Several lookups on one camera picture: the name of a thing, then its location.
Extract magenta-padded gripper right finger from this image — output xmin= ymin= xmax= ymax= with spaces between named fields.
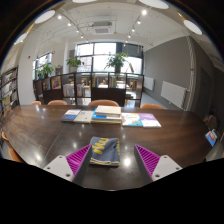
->
xmin=133 ymin=143 xmax=183 ymax=186

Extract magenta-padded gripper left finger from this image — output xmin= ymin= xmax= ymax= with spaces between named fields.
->
xmin=43 ymin=144 xmax=93 ymax=186

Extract grey towel with yellow letters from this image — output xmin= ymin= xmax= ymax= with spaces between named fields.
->
xmin=87 ymin=135 xmax=121 ymax=167

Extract orange chair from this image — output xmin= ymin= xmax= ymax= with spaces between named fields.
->
xmin=7 ymin=146 xmax=25 ymax=165
xmin=0 ymin=130 xmax=10 ymax=143

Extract purple and white book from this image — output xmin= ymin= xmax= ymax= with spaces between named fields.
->
xmin=137 ymin=112 xmax=163 ymax=129

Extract dark blue book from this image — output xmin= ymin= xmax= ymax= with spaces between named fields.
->
xmin=60 ymin=108 xmax=82 ymax=123

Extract blue printed box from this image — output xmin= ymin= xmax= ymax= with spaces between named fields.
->
xmin=204 ymin=128 xmax=219 ymax=148

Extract white flat book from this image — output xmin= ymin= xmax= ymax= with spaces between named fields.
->
xmin=73 ymin=110 xmax=95 ymax=125

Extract colourful picture book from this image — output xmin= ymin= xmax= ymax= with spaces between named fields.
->
xmin=120 ymin=112 xmax=145 ymax=128

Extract blue-covered book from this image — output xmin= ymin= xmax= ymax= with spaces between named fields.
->
xmin=91 ymin=111 xmax=123 ymax=121

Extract thick striped-edge book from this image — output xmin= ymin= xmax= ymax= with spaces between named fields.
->
xmin=90 ymin=117 xmax=123 ymax=125

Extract large white radiator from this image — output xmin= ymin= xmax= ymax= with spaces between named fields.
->
xmin=160 ymin=80 xmax=188 ymax=110

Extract small white radiator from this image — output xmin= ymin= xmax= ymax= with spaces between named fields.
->
xmin=142 ymin=75 xmax=156 ymax=92

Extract dark open shelf unit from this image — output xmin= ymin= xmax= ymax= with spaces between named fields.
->
xmin=32 ymin=71 xmax=145 ymax=107

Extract bushy potted plant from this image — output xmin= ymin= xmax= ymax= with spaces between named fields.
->
xmin=36 ymin=62 xmax=56 ymax=81

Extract small potted plant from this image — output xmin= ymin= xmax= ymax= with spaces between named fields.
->
xmin=65 ymin=56 xmax=85 ymax=74

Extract side window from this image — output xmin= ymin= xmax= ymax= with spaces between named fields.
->
xmin=31 ymin=52 xmax=53 ymax=81

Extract large potted plant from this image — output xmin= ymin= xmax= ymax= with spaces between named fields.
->
xmin=104 ymin=51 xmax=129 ymax=75

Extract large window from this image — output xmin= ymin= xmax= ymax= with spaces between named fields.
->
xmin=75 ymin=41 xmax=145 ymax=75

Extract round ceiling lamps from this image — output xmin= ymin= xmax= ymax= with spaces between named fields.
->
xmin=14 ymin=0 xmax=204 ymax=45

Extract ceiling air conditioner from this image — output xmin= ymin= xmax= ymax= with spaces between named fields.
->
xmin=91 ymin=20 xmax=114 ymax=36

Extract ceiling track spotlights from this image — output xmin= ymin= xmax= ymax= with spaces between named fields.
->
xmin=56 ymin=8 xmax=148 ymax=45

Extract wall bookcase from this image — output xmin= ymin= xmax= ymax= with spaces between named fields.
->
xmin=0 ymin=65 xmax=20 ymax=116

